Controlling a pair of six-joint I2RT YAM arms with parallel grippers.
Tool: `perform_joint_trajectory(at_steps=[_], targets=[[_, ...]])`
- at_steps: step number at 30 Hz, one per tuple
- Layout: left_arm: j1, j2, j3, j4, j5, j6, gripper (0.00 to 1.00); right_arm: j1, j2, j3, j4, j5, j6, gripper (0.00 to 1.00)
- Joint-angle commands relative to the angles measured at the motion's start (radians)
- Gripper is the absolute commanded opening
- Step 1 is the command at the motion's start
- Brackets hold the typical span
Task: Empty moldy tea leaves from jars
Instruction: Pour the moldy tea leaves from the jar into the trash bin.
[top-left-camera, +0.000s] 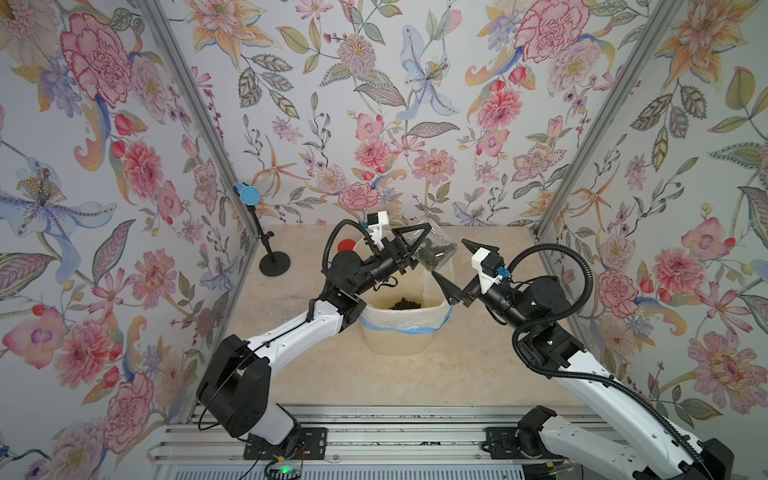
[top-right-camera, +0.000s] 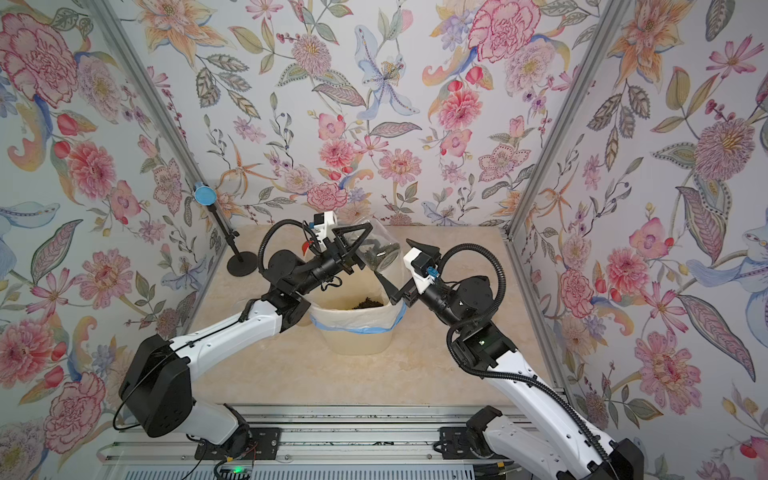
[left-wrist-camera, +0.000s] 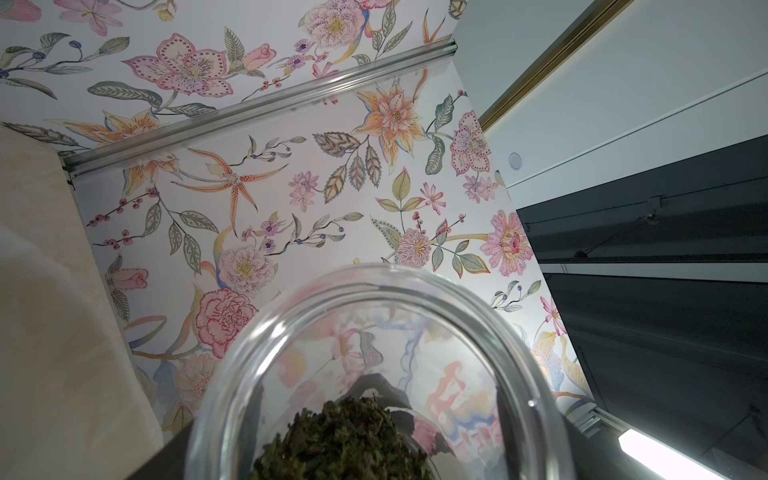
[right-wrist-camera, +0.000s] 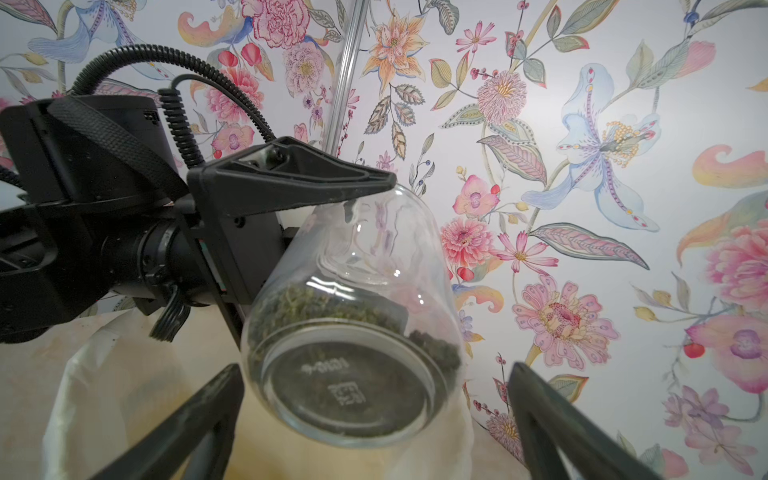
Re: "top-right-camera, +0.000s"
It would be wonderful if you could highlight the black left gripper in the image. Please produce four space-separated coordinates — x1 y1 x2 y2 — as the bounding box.
291 226 379 297

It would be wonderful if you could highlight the beige lid tea jar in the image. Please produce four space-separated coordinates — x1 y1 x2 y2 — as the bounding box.
357 219 401 273

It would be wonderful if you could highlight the aluminium corner post right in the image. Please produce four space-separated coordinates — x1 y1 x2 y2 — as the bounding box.
506 0 631 243

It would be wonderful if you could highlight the aluminium corner post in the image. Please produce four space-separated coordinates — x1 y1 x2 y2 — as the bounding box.
83 0 226 241
506 0 631 243

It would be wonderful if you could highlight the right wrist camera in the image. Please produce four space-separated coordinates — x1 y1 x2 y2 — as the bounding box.
403 248 441 283

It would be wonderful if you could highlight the black round-base stand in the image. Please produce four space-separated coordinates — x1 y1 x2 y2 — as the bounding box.
193 182 258 278

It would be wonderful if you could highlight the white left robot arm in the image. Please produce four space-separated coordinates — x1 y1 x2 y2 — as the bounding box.
119 213 373 458

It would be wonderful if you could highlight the cream trash bin with liner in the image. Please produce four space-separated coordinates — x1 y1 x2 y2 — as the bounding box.
306 269 407 356

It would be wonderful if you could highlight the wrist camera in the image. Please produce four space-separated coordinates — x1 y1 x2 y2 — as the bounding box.
310 211 338 242
403 248 441 283

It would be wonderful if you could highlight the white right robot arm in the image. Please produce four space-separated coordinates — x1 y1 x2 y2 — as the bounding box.
370 241 645 479

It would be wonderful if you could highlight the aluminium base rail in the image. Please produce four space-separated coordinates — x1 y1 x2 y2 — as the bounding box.
95 386 619 480

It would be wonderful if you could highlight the aluminium corner post left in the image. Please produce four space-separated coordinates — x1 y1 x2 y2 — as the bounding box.
83 0 226 241

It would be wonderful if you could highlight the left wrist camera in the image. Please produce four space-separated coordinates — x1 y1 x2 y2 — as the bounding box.
310 211 338 242

